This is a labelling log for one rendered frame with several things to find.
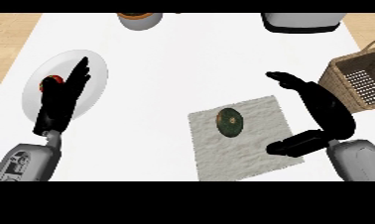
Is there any grey cup with orange rim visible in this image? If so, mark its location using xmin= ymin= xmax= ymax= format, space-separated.
xmin=116 ymin=13 xmax=165 ymax=32

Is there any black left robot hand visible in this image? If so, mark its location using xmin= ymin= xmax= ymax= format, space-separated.
xmin=33 ymin=56 xmax=94 ymax=137

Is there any grey woven placemat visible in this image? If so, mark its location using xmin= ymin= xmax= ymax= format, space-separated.
xmin=188 ymin=94 xmax=306 ymax=182

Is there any red tomato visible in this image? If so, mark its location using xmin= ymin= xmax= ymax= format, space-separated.
xmin=39 ymin=74 xmax=67 ymax=93

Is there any white round plate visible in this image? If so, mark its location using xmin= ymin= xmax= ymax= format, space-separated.
xmin=21 ymin=49 xmax=110 ymax=123

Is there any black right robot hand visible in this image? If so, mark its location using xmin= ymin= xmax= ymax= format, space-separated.
xmin=265 ymin=70 xmax=358 ymax=159

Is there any dark green squash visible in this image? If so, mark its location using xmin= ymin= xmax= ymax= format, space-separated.
xmin=216 ymin=107 xmax=246 ymax=139

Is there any brown wicker basket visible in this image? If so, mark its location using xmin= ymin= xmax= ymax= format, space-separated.
xmin=318 ymin=40 xmax=375 ymax=114

